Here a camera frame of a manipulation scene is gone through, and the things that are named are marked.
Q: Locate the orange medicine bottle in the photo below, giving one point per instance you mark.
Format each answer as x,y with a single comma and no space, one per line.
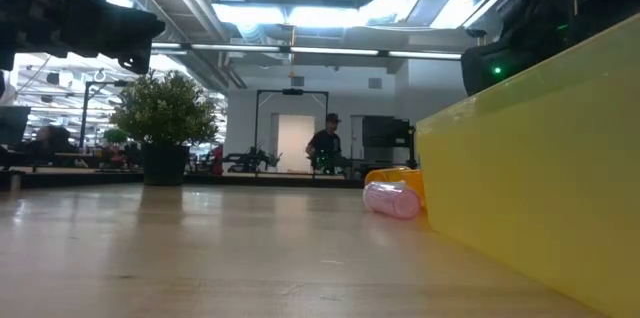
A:
400,176

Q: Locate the pink medicine bottle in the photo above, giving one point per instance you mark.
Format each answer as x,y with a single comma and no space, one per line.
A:
392,200

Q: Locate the black background robot arm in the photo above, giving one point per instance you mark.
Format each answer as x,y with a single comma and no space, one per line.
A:
250,160

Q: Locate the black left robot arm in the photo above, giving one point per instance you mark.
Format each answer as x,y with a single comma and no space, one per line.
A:
30,8

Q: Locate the yellow plastic bin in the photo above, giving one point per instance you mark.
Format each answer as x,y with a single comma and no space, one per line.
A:
540,173

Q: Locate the green plant in black pot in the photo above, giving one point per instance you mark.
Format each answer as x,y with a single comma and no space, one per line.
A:
165,123

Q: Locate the small green background plant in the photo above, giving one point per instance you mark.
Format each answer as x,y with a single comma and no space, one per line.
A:
116,136

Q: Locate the person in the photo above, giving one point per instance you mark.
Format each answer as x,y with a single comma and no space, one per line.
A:
325,145
52,138

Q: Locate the grey monitor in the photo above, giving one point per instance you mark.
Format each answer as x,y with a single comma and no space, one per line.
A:
12,125

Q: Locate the black cabinet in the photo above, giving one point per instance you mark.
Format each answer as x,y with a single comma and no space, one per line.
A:
385,130

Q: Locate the long ceiling light strip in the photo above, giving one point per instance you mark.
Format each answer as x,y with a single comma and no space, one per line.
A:
330,51

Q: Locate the black gantry frame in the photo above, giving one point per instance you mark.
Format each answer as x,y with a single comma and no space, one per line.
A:
292,91

